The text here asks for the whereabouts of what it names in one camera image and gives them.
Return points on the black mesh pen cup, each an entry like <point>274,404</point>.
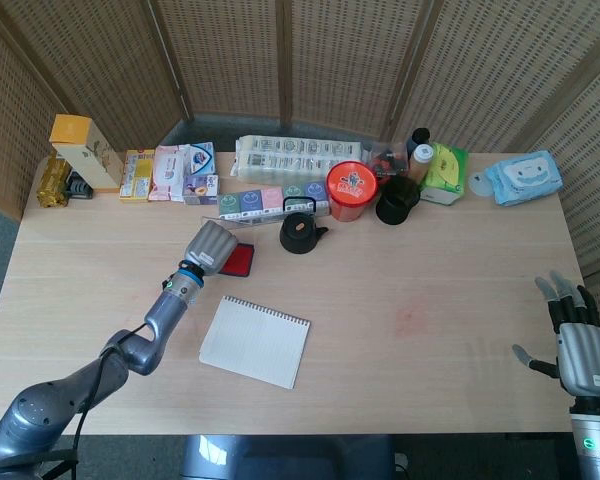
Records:
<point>395,205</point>

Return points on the blue white soap box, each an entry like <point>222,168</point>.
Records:
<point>201,157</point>

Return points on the small purple box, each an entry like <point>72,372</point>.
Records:
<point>201,190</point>

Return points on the dark bottle black cap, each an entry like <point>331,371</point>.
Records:
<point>420,135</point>

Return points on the green tissue pack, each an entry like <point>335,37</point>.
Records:
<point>447,172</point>

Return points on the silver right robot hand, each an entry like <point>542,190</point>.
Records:
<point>587,357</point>

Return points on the brown bottle white cap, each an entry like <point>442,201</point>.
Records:
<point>421,162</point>

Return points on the orange lidded tub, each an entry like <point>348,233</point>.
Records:
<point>352,187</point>

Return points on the pink wet wipes pack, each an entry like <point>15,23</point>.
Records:
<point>169,172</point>

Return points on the wooden perforated folding screen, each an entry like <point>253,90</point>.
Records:
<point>330,60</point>

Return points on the translucent round plastic lid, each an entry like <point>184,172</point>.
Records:
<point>480,185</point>

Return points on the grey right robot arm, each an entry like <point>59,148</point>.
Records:
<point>597,445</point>

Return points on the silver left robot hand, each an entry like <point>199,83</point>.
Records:
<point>212,247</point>

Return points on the gold foil package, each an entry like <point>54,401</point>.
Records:
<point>52,185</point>

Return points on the white spiral notebook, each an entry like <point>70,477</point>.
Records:
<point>255,342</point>

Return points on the white tissue multipack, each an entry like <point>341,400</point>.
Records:
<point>252,200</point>

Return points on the dark robot torso base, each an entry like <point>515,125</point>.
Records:
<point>285,457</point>

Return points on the tall cream yellow box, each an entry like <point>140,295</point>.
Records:
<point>87,155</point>

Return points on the flat yellow box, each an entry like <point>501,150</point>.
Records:
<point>136,177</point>

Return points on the blue wet wipes pack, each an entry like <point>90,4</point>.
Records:
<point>522,177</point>

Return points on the clear ink pad lid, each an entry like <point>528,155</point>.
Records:
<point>260,221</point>

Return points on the long clear-wrapped tissue pack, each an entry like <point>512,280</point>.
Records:
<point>290,155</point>

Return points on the red ink pad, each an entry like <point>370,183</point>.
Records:
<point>242,260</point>

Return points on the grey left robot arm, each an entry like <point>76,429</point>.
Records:
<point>165,310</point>

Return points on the clear plastic container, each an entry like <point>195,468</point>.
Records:
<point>387,157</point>

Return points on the black teapot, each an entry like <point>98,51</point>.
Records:
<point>297,235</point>

